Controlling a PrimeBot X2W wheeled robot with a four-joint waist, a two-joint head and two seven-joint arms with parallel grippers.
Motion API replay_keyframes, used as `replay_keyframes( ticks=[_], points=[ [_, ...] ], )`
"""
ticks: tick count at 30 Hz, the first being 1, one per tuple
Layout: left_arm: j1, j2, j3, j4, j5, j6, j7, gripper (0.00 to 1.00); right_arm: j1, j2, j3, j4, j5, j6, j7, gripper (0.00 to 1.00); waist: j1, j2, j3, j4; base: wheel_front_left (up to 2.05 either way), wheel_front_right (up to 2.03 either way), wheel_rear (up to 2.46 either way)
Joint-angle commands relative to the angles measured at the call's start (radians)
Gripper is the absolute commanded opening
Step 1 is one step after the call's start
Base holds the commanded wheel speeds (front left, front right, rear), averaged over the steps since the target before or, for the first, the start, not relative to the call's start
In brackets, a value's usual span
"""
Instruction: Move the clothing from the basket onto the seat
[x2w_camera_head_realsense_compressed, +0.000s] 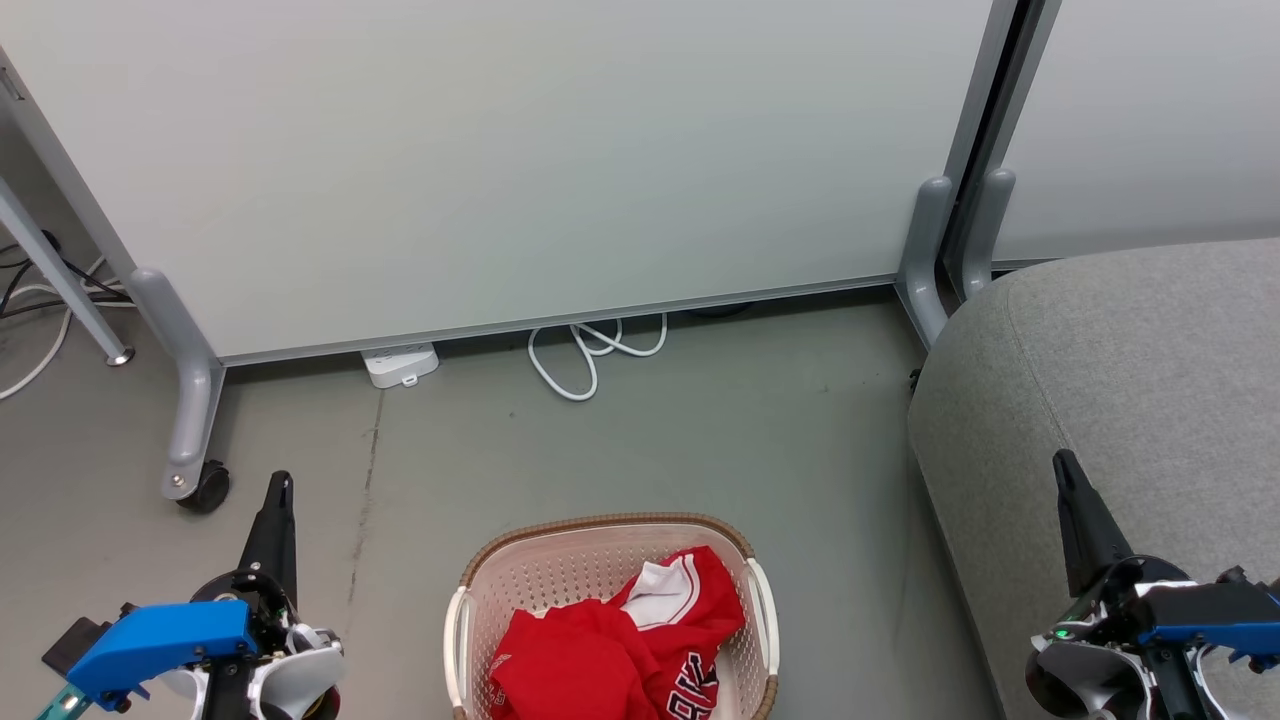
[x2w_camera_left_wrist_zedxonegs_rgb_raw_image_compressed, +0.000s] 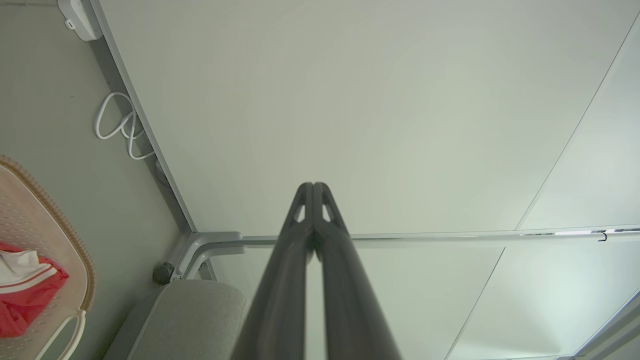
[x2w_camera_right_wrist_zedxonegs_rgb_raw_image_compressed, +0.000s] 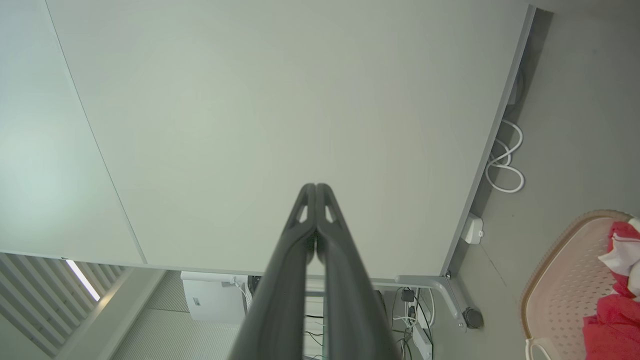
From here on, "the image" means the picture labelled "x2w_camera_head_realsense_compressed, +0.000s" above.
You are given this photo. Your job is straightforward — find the black floor cables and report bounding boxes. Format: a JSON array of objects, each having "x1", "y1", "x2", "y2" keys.
[{"x1": 0, "y1": 232, "x2": 131, "y2": 321}]

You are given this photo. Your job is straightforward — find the white floor cable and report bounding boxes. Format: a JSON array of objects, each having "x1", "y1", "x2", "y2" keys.
[{"x1": 0, "y1": 258, "x2": 106, "y2": 401}]

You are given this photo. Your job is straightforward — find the coiled white power cable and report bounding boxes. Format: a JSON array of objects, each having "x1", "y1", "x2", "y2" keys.
[{"x1": 527, "y1": 313, "x2": 669, "y2": 402}]

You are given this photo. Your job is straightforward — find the beige plastic laundry basket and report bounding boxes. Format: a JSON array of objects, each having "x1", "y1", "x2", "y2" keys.
[{"x1": 443, "y1": 513, "x2": 781, "y2": 720}]

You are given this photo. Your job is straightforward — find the narrow white partition panel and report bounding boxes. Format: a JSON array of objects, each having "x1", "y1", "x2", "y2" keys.
[{"x1": 990, "y1": 0, "x2": 1280, "y2": 271}]

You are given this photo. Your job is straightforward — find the white power strip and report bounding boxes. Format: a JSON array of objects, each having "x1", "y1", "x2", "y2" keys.
[{"x1": 362, "y1": 343, "x2": 441, "y2": 389}]

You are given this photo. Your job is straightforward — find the slanted grey table leg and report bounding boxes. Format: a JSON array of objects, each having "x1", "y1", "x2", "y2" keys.
[{"x1": 0, "y1": 175, "x2": 136, "y2": 366}]

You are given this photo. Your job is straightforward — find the grey fabric sofa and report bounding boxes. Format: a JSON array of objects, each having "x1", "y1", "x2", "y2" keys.
[{"x1": 907, "y1": 238, "x2": 1280, "y2": 720}]

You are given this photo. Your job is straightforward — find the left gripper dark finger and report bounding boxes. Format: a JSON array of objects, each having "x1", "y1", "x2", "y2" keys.
[{"x1": 238, "y1": 470, "x2": 299, "y2": 601}]

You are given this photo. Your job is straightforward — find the large white partition panel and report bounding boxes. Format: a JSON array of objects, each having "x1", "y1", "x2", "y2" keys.
[{"x1": 0, "y1": 0, "x2": 1016, "y2": 366}]

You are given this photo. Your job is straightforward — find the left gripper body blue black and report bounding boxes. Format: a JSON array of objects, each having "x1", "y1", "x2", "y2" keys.
[{"x1": 62, "y1": 568, "x2": 303, "y2": 720}]

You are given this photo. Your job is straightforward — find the black caster wheel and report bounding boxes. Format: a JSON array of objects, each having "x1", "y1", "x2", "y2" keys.
[{"x1": 177, "y1": 460, "x2": 231, "y2": 514}]

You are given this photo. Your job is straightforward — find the grey partition leg with caster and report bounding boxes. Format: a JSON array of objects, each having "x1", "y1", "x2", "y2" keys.
[{"x1": 128, "y1": 267, "x2": 226, "y2": 501}]

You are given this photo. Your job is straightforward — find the red jersey with lettering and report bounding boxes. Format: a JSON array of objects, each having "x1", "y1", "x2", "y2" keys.
[{"x1": 610, "y1": 545, "x2": 746, "y2": 720}]

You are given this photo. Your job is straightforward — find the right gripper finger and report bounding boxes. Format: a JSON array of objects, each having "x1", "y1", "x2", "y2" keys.
[{"x1": 1052, "y1": 450, "x2": 1136, "y2": 598}]

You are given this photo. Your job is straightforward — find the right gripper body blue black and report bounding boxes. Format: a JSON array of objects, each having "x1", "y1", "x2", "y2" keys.
[{"x1": 1058, "y1": 555, "x2": 1280, "y2": 720}]

